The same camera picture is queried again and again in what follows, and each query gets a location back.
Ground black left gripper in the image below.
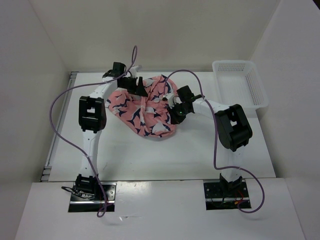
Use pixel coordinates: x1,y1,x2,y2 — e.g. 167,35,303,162
118,75,148,97

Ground pink shark print shorts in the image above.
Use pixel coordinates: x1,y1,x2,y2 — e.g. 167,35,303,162
106,75,178,138

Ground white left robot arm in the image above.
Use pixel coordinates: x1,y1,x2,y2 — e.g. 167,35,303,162
74,62,147,200

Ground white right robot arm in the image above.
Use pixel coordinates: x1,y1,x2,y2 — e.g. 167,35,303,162
163,85,253,197

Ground white plastic basket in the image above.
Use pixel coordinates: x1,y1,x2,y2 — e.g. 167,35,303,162
212,60,269,110

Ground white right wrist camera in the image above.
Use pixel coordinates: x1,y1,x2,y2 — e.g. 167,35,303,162
162,93,175,105

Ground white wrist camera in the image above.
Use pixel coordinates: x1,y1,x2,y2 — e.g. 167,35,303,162
162,93,175,105
128,65,142,77

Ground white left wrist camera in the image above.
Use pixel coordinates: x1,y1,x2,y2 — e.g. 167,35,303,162
128,65,142,77

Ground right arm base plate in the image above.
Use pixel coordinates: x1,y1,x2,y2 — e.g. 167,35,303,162
203,180,251,211

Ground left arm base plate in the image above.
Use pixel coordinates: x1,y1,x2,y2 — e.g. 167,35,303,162
63,182,117,213

